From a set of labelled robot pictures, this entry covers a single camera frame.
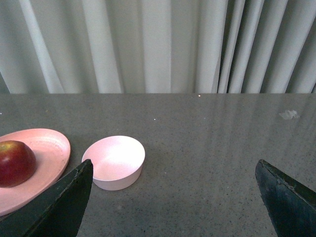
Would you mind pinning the pale pink bowl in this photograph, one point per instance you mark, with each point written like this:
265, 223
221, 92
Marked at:
117, 162

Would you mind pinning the pink plate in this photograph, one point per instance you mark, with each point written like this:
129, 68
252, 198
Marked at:
52, 150

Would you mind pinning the red apple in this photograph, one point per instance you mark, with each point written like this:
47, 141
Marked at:
17, 163

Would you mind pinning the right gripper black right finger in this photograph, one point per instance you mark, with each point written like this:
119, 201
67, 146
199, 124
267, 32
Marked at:
291, 205

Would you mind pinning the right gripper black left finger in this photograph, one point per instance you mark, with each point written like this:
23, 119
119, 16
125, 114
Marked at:
57, 212

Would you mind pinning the white curtain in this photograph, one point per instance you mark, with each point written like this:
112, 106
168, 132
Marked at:
157, 46

